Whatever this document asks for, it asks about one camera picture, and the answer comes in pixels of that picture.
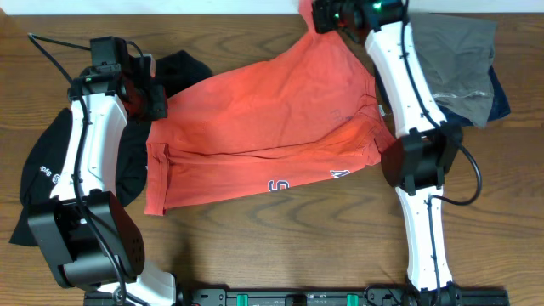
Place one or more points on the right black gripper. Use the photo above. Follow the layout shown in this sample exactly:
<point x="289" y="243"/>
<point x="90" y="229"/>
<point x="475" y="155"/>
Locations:
<point x="324" y="24"/>

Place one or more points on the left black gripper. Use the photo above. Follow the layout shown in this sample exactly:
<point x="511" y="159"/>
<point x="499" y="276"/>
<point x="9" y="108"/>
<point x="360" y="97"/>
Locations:
<point x="157" y="100"/>

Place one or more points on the red orange printed t-shirt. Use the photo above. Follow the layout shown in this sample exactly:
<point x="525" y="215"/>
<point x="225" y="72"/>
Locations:
<point x="308" y="115"/>

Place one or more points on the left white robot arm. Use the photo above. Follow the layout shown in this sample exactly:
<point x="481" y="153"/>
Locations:
<point x="83" y="232"/>

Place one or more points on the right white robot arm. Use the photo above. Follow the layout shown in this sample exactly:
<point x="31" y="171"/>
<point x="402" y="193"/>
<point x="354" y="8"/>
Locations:
<point x="416" y="163"/>

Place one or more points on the grey folded t-shirt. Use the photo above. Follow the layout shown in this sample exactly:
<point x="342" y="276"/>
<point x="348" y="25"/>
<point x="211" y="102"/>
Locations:
<point x="456" y="54"/>

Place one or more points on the black garment with white logo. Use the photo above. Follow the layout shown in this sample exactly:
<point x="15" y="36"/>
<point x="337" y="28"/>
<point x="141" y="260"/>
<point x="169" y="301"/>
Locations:
<point x="42" y="168"/>

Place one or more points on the navy blue folded garment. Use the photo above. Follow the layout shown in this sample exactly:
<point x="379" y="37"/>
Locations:
<point x="499" y="98"/>

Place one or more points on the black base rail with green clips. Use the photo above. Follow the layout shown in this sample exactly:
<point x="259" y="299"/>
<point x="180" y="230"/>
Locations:
<point x="371" y="296"/>

